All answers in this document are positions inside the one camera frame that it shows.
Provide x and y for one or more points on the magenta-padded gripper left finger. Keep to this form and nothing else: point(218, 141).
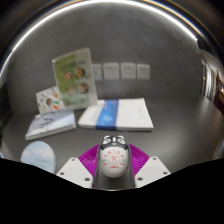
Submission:
point(77, 171)

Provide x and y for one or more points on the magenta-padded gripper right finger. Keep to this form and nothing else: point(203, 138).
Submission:
point(150, 170)

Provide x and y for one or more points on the white panda-print computer mouse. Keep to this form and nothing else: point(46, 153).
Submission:
point(113, 161)

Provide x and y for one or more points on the round light blue mouse pad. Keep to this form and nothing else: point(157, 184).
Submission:
point(39, 156)

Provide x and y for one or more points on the grey-white flat book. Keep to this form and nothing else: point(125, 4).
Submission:
point(50, 124)

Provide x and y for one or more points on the white book with blue band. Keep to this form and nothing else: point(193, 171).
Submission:
point(116, 114)

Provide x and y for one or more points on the small white illustrated card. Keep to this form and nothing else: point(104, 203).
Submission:
point(49, 100)

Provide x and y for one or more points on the upright green picture book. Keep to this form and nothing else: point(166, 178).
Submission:
point(75, 79)

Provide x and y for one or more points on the white wall socket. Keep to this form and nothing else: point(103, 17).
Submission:
point(143, 71)
point(128, 70)
point(111, 71)
point(97, 72)

